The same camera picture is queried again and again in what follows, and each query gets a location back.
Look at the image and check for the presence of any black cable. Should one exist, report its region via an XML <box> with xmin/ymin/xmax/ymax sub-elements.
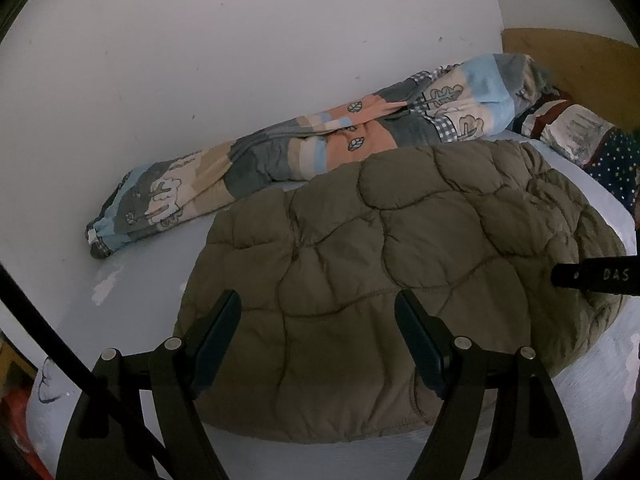
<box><xmin>0</xmin><ymin>264</ymin><xmax>171</xmax><ymax>480</ymax></box>

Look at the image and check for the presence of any wooden headboard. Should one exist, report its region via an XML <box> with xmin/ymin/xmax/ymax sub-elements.
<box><xmin>501</xmin><ymin>27</ymin><xmax>640</xmax><ymax>131</ymax></box>

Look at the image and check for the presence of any dark polka dot cloth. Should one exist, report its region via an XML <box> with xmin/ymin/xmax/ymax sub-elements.
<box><xmin>587</xmin><ymin>127</ymin><xmax>640</xmax><ymax>213</ymax></box>

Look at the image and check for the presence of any patchwork printed quilt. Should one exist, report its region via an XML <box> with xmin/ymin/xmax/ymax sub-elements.
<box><xmin>86</xmin><ymin>52</ymin><xmax>556</xmax><ymax>261</ymax></box>

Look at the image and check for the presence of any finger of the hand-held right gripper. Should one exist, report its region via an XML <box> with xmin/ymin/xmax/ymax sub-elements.
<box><xmin>551</xmin><ymin>256</ymin><xmax>640</xmax><ymax>296</ymax></box>

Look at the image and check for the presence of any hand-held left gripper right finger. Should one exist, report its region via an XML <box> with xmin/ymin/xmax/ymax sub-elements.
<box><xmin>394</xmin><ymin>288</ymin><xmax>573</xmax><ymax>480</ymax></box>

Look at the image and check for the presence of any olive green puffer jacket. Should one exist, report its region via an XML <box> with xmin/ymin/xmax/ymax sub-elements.
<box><xmin>172</xmin><ymin>139</ymin><xmax>628</xmax><ymax>445</ymax></box>

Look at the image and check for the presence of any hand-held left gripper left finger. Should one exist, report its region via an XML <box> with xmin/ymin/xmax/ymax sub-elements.
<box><xmin>56</xmin><ymin>289</ymin><xmax>242</xmax><ymax>480</ymax></box>

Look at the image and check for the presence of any light blue bed sheet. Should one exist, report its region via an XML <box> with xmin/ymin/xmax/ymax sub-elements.
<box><xmin>25</xmin><ymin>130</ymin><xmax>640</xmax><ymax>480</ymax></box>

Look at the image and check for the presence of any red and white patterned pillow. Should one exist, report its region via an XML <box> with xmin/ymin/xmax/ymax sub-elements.
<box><xmin>512</xmin><ymin>91</ymin><xmax>623</xmax><ymax>168</ymax></box>

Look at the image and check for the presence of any red bag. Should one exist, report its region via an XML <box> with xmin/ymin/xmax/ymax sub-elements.
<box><xmin>0</xmin><ymin>385</ymin><xmax>51</xmax><ymax>480</ymax></box>

